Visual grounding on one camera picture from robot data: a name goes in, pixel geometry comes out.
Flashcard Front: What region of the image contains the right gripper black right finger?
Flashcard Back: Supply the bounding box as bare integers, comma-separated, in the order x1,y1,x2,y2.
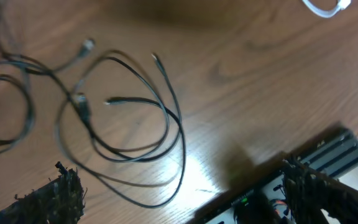
281,158,358,223

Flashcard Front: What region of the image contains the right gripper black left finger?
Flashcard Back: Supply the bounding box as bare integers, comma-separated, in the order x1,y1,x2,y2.
0,162,86,224

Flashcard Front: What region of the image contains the black USB cable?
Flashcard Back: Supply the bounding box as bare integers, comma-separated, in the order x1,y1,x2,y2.
0,0,96,156

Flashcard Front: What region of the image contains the white cable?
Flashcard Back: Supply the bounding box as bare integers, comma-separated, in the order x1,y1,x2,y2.
301,0,352,19

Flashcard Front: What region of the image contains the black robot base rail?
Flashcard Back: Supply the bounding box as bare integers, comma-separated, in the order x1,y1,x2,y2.
194,126,358,223

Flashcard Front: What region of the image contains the thin black cable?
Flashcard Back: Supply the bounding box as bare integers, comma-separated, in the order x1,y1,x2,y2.
54,49,187,209

